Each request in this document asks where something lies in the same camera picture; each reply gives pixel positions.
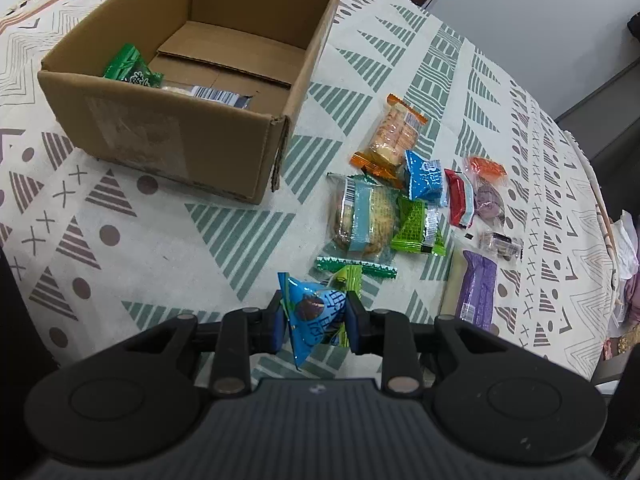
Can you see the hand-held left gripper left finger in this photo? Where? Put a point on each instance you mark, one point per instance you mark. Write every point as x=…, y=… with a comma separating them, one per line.
x=276, y=327

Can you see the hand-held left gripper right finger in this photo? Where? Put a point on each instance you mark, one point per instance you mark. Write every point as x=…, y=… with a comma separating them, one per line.
x=352, y=330

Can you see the blue triangular snack packet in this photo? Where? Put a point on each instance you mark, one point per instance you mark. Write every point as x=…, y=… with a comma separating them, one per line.
x=316, y=310

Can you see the red packet with blue stripe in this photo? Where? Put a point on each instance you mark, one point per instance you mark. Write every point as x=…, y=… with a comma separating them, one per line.
x=457, y=197

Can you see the small blue snack packet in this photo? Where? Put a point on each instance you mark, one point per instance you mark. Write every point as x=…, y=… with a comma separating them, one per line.
x=425, y=175

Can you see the cardboard box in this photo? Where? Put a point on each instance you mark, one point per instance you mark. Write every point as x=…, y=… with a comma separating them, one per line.
x=150, y=130

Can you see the light green snack packet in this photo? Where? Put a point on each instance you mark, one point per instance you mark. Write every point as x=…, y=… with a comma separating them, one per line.
x=348, y=280

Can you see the round biscuit packet teal band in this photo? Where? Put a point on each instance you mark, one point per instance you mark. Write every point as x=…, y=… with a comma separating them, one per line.
x=365, y=215

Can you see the patterned white blanket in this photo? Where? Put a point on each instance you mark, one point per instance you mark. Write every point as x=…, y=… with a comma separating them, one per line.
x=200, y=240

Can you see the bright green snack packet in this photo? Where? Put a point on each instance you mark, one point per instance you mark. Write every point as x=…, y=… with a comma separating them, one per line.
x=415, y=227

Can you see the purple snack bar packet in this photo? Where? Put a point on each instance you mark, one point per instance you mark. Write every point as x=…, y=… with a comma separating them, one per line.
x=476, y=285

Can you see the dark candy clear wrapper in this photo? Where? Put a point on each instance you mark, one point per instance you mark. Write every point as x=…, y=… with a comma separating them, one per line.
x=500, y=246

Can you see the purple candy clear wrapper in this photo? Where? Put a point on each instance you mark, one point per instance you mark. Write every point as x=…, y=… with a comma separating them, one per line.
x=489, y=201

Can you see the orange cracker packet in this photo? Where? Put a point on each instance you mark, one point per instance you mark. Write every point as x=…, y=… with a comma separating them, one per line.
x=392, y=132

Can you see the orange candy packet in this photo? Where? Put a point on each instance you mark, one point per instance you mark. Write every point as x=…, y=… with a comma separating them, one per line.
x=487, y=166

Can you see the clear packet with barcode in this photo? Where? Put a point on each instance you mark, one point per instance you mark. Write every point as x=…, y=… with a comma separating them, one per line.
x=215, y=94

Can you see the white tissue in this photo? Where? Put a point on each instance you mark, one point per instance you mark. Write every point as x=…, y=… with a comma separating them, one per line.
x=629, y=245

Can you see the dark green snack packet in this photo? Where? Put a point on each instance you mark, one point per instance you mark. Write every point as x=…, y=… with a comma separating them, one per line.
x=130, y=67

